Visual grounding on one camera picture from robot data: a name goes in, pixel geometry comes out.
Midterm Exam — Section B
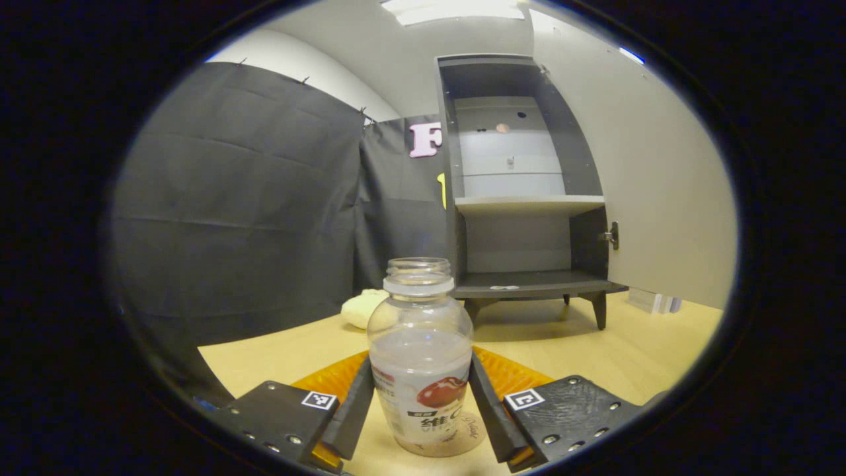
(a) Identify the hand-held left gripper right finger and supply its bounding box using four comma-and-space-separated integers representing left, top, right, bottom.
468, 345, 647, 473

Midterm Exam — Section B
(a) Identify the clear plastic bottle red label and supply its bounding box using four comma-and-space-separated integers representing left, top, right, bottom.
367, 257, 488, 458

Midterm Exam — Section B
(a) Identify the beige cabinet door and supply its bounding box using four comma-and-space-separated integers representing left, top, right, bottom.
527, 0, 739, 310

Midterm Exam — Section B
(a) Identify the large ceiling light panel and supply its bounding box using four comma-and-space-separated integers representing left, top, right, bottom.
379, 0, 527, 27

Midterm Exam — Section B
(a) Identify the black backdrop cloth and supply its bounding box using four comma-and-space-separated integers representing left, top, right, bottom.
108, 61, 458, 392

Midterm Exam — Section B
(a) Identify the cream soft lump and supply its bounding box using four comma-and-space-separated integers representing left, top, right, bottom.
340, 288, 391, 331

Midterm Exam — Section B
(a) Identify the dark grey cabinet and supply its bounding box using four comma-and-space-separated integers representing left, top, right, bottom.
436, 54, 629, 331

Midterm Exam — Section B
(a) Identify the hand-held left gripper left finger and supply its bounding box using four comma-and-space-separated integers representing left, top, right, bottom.
211, 349, 376, 474

